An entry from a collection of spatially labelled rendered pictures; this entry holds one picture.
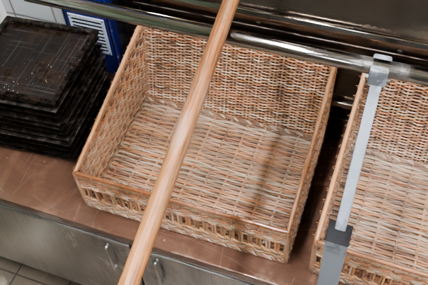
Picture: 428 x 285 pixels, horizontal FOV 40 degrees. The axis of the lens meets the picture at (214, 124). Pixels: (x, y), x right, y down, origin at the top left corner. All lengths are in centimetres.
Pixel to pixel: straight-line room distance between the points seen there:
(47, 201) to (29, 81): 32
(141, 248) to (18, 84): 81
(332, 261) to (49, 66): 89
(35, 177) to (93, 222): 23
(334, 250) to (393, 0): 61
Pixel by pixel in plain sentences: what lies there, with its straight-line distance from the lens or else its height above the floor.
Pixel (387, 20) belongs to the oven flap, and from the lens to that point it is 146.
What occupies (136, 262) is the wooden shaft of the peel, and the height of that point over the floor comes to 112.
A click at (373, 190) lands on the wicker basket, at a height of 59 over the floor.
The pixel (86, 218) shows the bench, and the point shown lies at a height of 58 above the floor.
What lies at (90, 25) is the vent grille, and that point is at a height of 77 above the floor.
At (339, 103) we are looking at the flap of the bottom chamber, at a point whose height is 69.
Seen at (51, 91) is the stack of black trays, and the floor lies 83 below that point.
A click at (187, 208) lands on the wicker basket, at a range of 140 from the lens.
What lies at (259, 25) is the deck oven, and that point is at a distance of 158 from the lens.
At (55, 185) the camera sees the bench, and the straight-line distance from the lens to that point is 168.
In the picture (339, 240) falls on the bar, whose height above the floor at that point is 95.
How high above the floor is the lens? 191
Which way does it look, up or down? 51 degrees down
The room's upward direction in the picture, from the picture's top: 5 degrees counter-clockwise
